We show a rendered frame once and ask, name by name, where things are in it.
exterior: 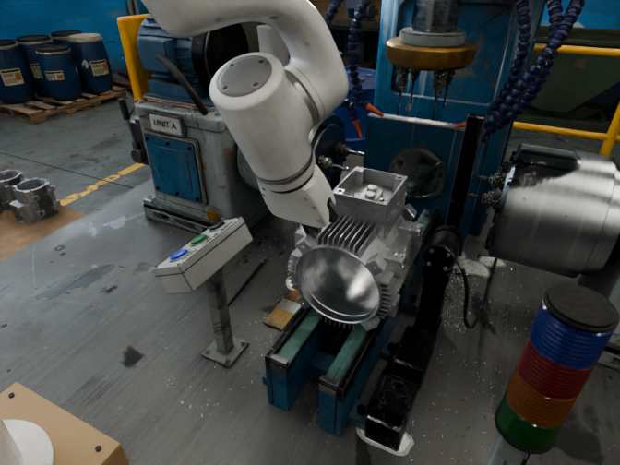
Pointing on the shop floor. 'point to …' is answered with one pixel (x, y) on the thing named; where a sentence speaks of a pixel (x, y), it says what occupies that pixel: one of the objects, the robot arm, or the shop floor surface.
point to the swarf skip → (576, 82)
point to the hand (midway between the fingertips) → (312, 224)
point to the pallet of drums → (54, 75)
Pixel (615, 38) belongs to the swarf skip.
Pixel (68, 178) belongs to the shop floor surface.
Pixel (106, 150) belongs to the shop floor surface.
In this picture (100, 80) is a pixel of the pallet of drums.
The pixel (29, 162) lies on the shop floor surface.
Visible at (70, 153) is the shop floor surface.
